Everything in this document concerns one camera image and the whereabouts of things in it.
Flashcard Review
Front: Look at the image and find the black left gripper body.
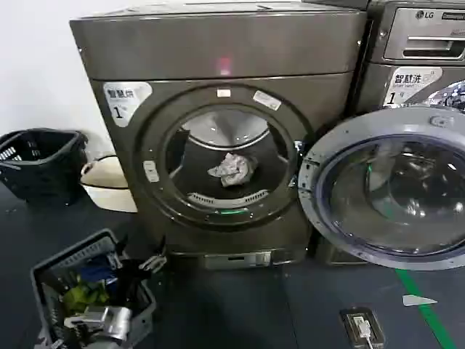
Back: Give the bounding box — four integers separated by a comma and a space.
107, 257, 149, 310

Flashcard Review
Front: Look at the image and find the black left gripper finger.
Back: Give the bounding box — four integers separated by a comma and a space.
105, 232, 129, 270
138, 242, 169, 273

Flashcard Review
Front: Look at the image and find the blue cloth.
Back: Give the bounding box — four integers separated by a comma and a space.
78, 254, 119, 283

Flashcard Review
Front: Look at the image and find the green cloth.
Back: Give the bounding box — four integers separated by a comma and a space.
63, 273, 110, 316

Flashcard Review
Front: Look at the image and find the white plastic basin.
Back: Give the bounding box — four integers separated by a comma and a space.
80, 153, 139, 214

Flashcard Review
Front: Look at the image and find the grey plastic laundry basket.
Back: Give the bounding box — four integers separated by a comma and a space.
30, 228, 158, 349

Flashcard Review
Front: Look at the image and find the black plastic laundry basket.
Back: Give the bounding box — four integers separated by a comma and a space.
0, 129, 89, 205

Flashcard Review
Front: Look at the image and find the crumpled grey cloth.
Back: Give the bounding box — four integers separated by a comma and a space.
206, 152, 257, 188

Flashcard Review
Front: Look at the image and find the black floor socket box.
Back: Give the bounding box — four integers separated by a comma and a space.
339, 306, 387, 349

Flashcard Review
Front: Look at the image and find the grey front-load dryer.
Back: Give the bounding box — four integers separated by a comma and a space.
68, 1, 368, 272

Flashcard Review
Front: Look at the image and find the round glass dryer door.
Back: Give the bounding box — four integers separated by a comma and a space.
297, 105, 465, 272

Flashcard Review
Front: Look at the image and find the grey dryer with drawer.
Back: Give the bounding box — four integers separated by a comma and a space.
315, 0, 465, 268

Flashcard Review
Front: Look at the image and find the white plug with cable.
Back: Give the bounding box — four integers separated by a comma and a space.
350, 315, 375, 349

